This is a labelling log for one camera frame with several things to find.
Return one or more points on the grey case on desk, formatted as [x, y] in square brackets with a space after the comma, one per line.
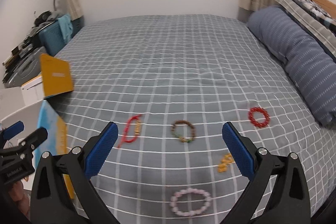
[24, 70]

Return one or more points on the teal suitcase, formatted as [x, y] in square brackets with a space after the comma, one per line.
[51, 38]

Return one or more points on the orange bead jewelry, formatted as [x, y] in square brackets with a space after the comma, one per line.
[225, 163]

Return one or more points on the white cardboard box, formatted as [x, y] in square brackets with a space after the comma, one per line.
[14, 99]

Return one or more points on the blue yellow jewelry box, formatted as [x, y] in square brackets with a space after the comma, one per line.
[56, 142]

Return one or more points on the grey checked pillow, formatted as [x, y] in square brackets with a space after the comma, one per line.
[311, 25]

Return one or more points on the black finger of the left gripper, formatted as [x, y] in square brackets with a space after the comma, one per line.
[33, 141]

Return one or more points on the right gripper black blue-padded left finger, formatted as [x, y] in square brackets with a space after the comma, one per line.
[50, 200]

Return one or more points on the person's left hand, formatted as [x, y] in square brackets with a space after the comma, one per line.
[20, 197]

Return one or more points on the dark patterned pillow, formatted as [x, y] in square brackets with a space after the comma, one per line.
[318, 13]

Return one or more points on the light blue cloth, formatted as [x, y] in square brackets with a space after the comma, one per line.
[66, 27]

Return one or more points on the yellow box lid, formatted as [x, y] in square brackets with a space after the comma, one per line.
[56, 76]

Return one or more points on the wooden headboard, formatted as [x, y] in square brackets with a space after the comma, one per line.
[328, 6]

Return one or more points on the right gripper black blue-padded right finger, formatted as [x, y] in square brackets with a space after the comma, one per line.
[289, 200]

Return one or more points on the blue striped bolster pillow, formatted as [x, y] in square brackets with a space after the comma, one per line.
[309, 66]

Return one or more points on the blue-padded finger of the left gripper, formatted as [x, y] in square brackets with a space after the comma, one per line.
[12, 131]

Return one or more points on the grey checked bed cover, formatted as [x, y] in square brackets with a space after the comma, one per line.
[185, 76]

